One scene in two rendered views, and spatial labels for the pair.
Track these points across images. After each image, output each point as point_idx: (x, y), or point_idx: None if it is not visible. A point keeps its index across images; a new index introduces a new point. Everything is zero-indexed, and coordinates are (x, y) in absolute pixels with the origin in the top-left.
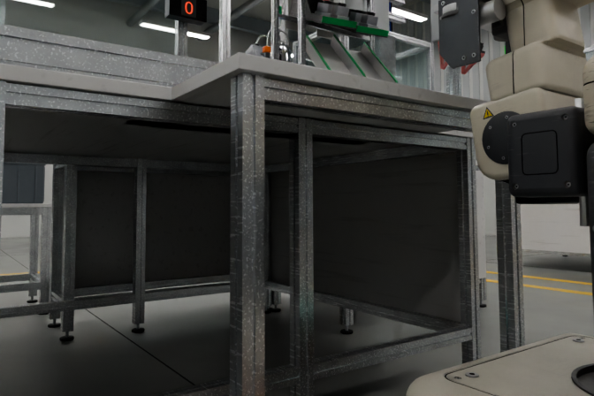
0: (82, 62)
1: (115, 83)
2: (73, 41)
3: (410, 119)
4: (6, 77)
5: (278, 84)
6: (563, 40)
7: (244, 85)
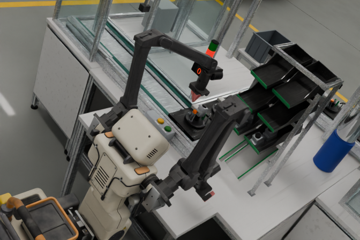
0: (118, 80)
1: (110, 93)
2: (118, 73)
3: None
4: (93, 76)
5: None
6: (95, 197)
7: (81, 123)
